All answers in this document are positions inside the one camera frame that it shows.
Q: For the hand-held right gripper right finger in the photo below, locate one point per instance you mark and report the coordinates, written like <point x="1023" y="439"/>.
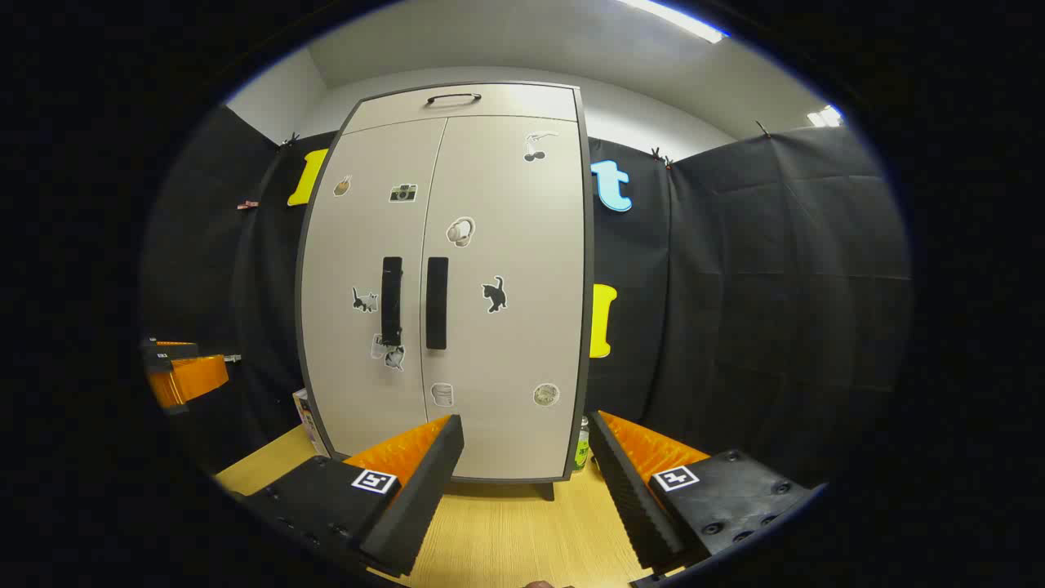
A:
<point x="629" y="498"/>

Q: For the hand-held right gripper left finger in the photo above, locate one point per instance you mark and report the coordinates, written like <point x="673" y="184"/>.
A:
<point x="420" y="498"/>

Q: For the small printed box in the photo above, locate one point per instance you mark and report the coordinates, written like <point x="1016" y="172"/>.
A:
<point x="309" y="425"/>

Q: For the long ceiling light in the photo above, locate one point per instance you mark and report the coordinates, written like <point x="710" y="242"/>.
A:
<point x="673" y="18"/>

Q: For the black backdrop cloth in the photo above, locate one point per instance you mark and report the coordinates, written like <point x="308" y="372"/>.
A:
<point x="775" y="286"/>

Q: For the green bottle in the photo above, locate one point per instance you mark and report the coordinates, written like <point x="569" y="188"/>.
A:
<point x="581" y="451"/>

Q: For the small ceiling light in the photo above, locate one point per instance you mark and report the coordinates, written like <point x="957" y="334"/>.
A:
<point x="826" y="116"/>

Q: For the beige double-door shoe cabinet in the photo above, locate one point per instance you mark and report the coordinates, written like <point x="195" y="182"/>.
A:
<point x="506" y="102"/>

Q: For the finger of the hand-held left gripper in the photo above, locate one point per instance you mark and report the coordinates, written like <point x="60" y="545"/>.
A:
<point x="173" y="349"/>
<point x="196" y="377"/>

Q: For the beige cabinet door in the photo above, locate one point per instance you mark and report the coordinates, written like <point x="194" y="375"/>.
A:
<point x="522" y="343"/>
<point x="351" y="245"/>

